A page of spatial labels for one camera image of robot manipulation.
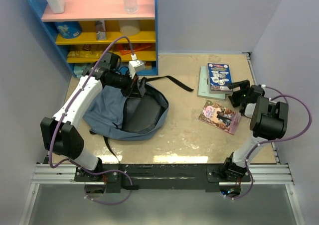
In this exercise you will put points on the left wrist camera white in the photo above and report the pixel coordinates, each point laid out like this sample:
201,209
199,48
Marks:
135,66

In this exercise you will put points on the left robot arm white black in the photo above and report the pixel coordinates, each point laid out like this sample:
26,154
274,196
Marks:
60,132

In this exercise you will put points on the silver snack pouch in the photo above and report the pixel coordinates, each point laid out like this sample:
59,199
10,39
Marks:
100,30

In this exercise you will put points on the blue wooden shelf unit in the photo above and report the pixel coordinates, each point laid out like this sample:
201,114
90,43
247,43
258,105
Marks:
86,12

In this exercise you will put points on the blue grey backpack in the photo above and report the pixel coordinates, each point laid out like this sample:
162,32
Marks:
116,117

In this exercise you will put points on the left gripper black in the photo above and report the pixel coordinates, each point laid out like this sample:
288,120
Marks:
134,91

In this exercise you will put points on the white round container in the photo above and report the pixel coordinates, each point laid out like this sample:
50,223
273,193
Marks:
129,27

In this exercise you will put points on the yellow snack bag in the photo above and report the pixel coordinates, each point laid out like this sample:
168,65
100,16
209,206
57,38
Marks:
87,51

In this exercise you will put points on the aluminium rail frame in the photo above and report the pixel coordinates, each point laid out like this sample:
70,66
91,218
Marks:
269,198

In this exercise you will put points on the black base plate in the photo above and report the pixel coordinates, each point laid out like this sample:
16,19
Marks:
157,177

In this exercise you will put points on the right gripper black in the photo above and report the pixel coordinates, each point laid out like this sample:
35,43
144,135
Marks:
244,87

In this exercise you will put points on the pink book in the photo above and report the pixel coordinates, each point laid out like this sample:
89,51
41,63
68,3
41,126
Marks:
220,117

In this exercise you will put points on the dark blue cartoon book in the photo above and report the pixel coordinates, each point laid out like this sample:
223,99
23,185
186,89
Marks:
219,77

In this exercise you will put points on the orange snack pack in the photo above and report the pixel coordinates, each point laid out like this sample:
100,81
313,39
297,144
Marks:
125,49

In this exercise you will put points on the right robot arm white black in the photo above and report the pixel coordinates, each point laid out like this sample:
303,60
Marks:
269,121

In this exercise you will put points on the blue snack cup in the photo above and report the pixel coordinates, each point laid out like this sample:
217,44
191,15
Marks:
68,29

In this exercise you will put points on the pale green bottom book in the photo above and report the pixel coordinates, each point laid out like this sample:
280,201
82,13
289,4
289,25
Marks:
203,87

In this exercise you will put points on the teal tissue packs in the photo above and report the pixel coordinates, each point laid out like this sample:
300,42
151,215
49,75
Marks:
79,68

